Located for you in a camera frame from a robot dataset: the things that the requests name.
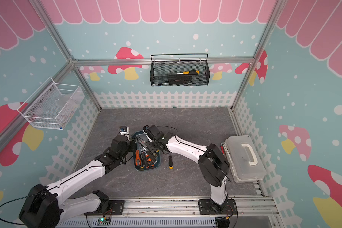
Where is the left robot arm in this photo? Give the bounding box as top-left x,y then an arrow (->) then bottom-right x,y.
19,135 -> 135,228

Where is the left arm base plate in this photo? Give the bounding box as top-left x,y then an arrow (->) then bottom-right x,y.
84,200 -> 125,216

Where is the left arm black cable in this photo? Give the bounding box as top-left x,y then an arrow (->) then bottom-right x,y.
0,193 -> 38,226

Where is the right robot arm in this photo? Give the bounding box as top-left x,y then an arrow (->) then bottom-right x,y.
143,125 -> 230,212

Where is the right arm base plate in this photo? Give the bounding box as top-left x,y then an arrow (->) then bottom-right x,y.
198,198 -> 238,215

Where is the translucent plastic toolbox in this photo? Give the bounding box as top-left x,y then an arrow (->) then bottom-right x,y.
223,135 -> 267,183

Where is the white wire mesh basket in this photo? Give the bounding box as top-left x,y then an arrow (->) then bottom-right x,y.
17,78 -> 85,130

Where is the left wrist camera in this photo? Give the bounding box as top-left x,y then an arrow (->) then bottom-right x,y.
119,126 -> 129,135

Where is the yellow black screwdriver in basket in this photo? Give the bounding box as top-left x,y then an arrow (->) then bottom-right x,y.
169,70 -> 200,76

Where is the teal plastic storage box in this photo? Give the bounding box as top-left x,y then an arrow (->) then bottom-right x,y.
133,131 -> 161,172

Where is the black wire mesh basket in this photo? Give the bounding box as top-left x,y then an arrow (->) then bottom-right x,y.
150,53 -> 211,87

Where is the orange handled screwdriver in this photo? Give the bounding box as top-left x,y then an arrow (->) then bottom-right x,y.
135,150 -> 142,167

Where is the black tool in basket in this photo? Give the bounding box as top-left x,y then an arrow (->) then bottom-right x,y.
168,75 -> 192,85

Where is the green lit circuit board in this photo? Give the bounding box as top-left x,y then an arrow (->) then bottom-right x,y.
97,218 -> 111,226

